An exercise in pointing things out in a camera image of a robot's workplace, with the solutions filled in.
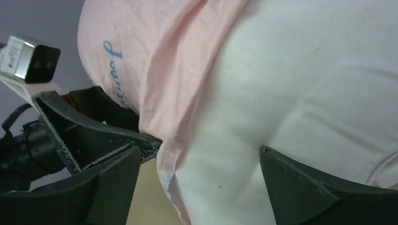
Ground white pillow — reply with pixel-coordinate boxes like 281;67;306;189
176;0;398;225

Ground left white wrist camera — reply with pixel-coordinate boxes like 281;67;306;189
0;34;63;105

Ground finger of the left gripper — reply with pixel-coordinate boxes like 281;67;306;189
69;86;139;132

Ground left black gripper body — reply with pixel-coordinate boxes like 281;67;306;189
22;91;161;176

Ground pink pillow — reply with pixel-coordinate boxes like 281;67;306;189
77;0;245;225

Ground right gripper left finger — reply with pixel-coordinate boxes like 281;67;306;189
0;147;141;225

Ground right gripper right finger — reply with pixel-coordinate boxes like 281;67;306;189
260;146;398;225

